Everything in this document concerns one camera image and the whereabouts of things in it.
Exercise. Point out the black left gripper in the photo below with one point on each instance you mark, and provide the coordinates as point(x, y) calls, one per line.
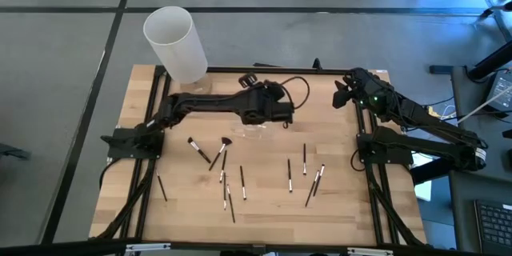
point(248, 80)

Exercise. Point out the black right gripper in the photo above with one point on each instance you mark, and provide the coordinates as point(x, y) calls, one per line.
point(360, 88)

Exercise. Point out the black fan makeup brush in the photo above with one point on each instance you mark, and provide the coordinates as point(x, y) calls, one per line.
point(221, 152)

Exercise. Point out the thin black makeup brush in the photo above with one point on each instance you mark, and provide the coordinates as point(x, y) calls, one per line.
point(230, 205)
point(304, 159)
point(289, 175)
point(318, 180)
point(222, 166)
point(225, 191)
point(242, 182)
point(312, 189)

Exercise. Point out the short thick black makeup brush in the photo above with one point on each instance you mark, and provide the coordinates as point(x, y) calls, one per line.
point(199, 150)

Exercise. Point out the thin black eyeliner brush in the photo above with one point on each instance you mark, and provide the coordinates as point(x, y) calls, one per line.
point(161, 186)

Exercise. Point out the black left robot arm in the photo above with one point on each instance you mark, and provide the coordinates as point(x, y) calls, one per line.
point(208, 103)

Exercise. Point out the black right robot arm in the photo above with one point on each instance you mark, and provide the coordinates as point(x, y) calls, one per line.
point(424, 118)

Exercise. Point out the flat black bar piece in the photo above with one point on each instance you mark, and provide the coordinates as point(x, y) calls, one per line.
point(266, 65)

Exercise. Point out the white table label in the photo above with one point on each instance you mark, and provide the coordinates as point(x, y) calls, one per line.
point(382, 71)

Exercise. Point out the clear acrylic brush organizer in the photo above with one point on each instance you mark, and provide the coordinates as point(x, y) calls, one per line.
point(248, 132)

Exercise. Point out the table lamp white cylindrical shade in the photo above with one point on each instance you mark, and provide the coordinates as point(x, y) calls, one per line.
point(176, 48)

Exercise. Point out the yellow plug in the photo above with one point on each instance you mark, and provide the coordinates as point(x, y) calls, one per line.
point(433, 111)

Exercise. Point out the black pole foot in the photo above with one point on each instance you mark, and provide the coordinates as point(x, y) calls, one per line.
point(442, 69)

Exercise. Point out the black table leg beam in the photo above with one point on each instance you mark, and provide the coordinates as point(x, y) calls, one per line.
point(432, 172)

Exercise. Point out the white paper sheet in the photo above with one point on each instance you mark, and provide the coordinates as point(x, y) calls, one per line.
point(424, 192)

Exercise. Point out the thick black pole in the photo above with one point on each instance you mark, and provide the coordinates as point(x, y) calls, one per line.
point(490, 63)

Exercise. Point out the grey desk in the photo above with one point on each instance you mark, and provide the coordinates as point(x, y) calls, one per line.
point(492, 136)

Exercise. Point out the black stand leg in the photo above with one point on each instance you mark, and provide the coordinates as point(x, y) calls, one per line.
point(500, 8)

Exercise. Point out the dark desk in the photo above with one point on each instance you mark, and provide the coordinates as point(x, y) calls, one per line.
point(460, 216)

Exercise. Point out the black keyboard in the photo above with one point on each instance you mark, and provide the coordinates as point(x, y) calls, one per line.
point(496, 224)

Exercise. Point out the dark floor object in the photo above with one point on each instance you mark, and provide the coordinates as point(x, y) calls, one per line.
point(12, 152)

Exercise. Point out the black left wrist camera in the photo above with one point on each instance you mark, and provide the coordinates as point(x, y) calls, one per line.
point(274, 90)

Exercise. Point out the small black camera post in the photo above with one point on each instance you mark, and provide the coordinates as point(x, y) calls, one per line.
point(317, 65)

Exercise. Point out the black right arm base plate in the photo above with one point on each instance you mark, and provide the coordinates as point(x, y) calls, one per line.
point(366, 154)

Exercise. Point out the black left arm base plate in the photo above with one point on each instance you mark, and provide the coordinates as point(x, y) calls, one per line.
point(120, 150)

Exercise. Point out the silver metal bracket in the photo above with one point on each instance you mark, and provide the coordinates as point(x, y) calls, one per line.
point(148, 247)
point(370, 252)

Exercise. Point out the black camera gantry bar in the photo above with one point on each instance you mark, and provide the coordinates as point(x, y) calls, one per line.
point(80, 249)

